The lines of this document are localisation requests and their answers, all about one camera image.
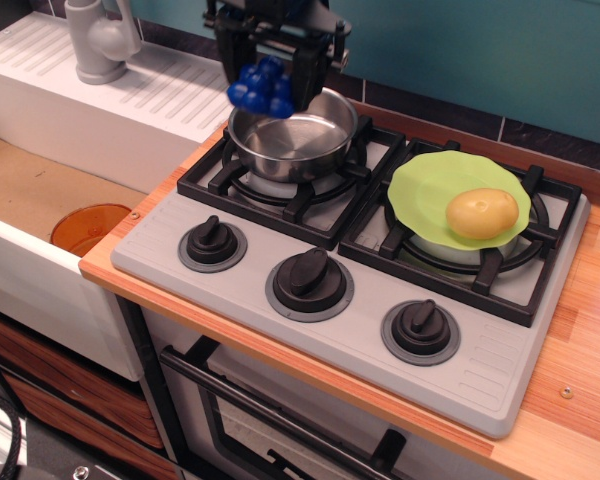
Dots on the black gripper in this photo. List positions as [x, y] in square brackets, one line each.
[309, 30]

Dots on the blue toy blueberry cluster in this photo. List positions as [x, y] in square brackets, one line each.
[263, 89]

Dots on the yellow toy potato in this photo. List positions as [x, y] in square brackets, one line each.
[482, 214]

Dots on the small steel pot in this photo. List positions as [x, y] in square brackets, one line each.
[301, 148]

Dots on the green plastic plate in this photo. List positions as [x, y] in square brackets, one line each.
[420, 190]

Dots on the black left stove knob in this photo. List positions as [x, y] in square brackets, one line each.
[212, 246]

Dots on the black stove knob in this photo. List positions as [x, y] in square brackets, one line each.
[310, 287]
[420, 333]
[212, 246]

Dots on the black middle stove knob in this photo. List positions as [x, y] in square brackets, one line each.
[310, 287]

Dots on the grey toy stove top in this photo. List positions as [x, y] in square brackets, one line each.
[481, 386]

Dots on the black right stove knob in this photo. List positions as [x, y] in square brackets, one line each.
[420, 333]

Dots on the black left burner grate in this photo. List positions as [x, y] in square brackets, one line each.
[317, 212]

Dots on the black burner grate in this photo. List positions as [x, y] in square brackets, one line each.
[511, 281]
[317, 212]

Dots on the grey toy faucet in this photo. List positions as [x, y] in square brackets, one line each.
[101, 45]

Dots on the white toy sink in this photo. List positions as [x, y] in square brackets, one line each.
[65, 145]

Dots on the orange plastic bowl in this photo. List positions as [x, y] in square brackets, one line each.
[82, 229]

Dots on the black right burner grate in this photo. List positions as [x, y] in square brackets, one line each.
[511, 281]

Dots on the toy oven door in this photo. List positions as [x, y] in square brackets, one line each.
[266, 425]

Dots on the wooden drawer front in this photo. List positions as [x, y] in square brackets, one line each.
[83, 401]

